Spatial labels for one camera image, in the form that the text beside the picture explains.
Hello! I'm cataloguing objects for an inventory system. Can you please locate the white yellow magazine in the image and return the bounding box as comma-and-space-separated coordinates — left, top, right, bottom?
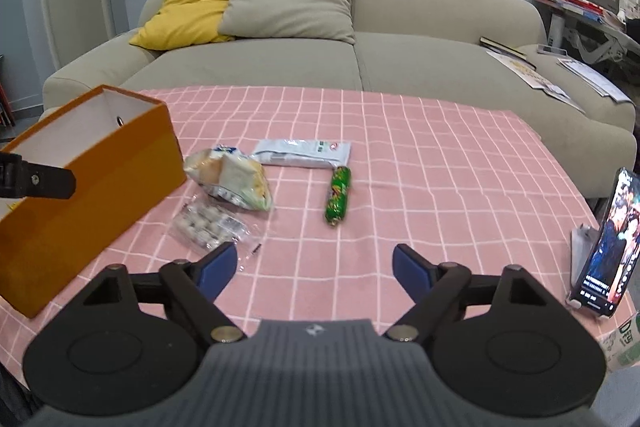
486, 51, 586, 114

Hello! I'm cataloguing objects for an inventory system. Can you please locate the white phone stand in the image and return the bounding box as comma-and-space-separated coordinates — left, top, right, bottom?
571, 223, 603, 303

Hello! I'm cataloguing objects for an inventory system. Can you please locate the pink checkered tablecloth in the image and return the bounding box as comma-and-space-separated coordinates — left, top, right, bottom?
0, 87, 608, 388

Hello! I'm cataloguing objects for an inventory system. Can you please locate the beige sofa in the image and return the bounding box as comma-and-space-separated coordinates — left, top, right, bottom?
42, 0, 640, 198

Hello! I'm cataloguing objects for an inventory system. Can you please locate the white flat pouch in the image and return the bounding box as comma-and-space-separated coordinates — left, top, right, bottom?
250, 138, 352, 170

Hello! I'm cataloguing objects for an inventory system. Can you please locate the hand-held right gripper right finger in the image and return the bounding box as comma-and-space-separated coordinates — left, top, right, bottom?
385, 243, 556, 342

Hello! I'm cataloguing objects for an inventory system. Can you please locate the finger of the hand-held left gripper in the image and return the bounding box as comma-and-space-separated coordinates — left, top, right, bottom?
0, 151, 77, 200

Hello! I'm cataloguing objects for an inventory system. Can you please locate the yellow pillow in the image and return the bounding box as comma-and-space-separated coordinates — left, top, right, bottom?
129, 0, 243, 52

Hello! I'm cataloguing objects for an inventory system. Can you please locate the orange cardboard box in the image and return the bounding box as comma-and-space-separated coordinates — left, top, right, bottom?
0, 84, 187, 319

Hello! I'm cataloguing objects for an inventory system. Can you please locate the green white tissue pack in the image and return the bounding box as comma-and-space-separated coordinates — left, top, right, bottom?
597, 312, 640, 373

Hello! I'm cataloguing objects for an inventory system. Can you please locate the green sausage stick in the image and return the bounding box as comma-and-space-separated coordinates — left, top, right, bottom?
324, 166, 353, 228

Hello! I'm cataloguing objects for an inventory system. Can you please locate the dark book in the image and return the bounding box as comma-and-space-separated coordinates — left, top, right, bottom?
479, 36, 530, 62

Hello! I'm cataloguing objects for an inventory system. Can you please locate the clear pack of white balls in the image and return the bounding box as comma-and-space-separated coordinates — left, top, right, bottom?
167, 199, 265, 275

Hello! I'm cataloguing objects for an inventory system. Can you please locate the white paper booklet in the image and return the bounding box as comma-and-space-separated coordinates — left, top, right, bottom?
556, 57, 633, 104

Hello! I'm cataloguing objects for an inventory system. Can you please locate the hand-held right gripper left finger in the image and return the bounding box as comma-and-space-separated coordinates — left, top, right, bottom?
70, 242, 246, 343

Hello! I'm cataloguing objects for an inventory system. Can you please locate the smartphone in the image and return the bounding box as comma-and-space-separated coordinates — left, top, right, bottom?
566, 167, 640, 319

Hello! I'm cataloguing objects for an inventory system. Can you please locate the clear bread bag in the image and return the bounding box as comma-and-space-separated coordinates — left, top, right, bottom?
183, 146, 275, 212

